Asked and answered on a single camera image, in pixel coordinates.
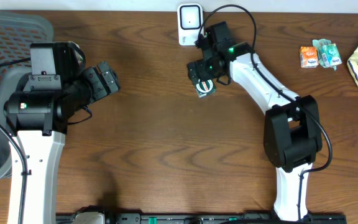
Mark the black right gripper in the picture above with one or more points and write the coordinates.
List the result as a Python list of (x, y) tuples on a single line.
[(201, 73)]

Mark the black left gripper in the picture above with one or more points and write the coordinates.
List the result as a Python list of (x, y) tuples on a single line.
[(96, 81)]

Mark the dark green round-label box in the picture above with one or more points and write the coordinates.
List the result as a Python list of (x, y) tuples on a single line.
[(205, 88)]

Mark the orange small snack box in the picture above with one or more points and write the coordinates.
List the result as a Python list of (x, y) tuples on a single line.
[(308, 57)]

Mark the teal long snack packet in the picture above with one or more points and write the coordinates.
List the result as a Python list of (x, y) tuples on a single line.
[(318, 44)]

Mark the teal small snack packet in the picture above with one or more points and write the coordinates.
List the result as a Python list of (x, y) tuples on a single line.
[(329, 56)]

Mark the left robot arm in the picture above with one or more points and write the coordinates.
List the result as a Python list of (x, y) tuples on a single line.
[(37, 119)]

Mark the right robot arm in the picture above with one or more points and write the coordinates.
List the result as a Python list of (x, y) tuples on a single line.
[(291, 134)]

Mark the white barcode scanner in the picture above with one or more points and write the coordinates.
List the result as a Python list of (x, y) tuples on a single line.
[(190, 19)]

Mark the black plastic mesh basket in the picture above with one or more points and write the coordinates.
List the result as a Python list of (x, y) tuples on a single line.
[(17, 32)]

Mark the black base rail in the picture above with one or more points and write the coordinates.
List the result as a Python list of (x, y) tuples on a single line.
[(94, 214)]

